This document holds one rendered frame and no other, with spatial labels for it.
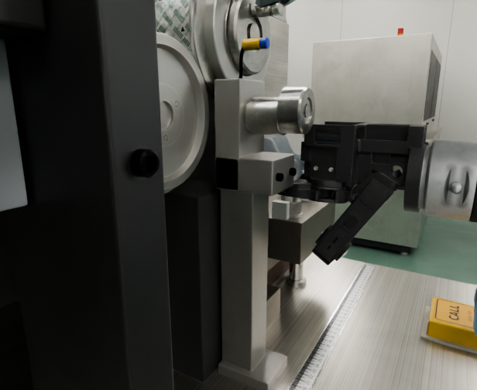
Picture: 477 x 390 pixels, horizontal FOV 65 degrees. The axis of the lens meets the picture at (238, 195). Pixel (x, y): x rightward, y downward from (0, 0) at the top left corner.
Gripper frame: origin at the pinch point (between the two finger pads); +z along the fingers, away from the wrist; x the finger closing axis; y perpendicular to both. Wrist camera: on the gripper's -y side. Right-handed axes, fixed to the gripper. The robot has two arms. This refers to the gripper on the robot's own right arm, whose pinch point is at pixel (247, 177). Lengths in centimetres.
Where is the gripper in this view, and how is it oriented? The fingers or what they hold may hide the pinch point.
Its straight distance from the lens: 47.4
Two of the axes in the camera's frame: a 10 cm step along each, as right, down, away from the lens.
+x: -5.0, 2.1, -8.4
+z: -8.6, -1.2, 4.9
